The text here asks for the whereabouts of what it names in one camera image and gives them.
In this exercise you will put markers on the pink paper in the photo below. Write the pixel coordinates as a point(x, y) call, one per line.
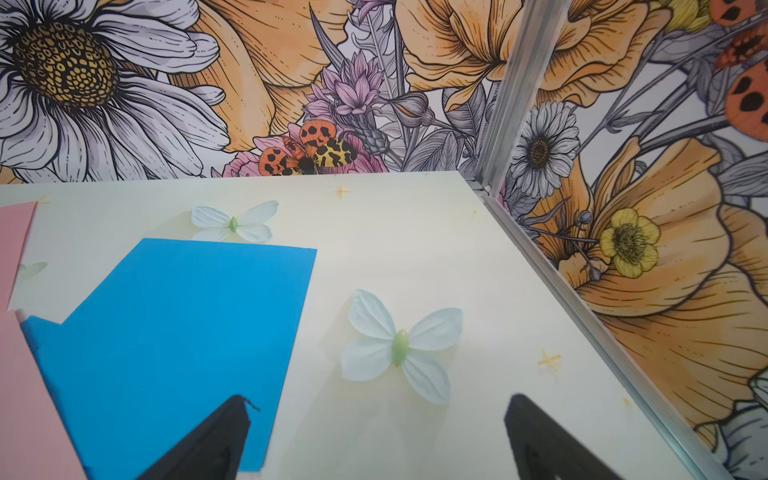
point(15, 222)
point(34, 442)

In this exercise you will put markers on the aluminium frame post right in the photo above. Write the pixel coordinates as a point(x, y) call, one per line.
point(532, 48)

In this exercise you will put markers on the aluminium frame rail right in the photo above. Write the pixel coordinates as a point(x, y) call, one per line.
point(697, 460)

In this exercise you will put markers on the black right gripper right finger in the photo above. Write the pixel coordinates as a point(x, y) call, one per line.
point(543, 449)

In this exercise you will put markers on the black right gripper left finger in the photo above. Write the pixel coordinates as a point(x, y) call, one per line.
point(212, 450)

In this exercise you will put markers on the blue paper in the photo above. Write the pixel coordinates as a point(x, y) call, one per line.
point(175, 330)

